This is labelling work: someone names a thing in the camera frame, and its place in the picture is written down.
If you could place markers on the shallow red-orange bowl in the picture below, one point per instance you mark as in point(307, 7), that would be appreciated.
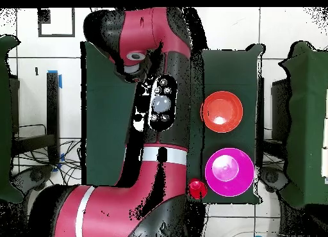
point(222, 111)

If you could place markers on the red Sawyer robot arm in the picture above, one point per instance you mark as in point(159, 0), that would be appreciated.
point(128, 208)

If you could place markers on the dark green tablecloth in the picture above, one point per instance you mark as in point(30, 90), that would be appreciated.
point(107, 134)

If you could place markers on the red cup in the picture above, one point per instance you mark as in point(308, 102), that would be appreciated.
point(197, 189)

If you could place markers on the large pink bowl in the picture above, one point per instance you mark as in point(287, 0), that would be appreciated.
point(230, 180)

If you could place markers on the blue tape piece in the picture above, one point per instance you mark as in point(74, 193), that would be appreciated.
point(60, 80)

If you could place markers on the green cloth side table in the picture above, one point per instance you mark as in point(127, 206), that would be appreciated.
point(5, 119)
point(307, 119)

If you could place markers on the black table frame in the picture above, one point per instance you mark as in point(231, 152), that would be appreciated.
point(52, 114)
point(278, 109)

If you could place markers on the black square floor frame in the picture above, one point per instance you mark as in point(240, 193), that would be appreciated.
point(56, 35)

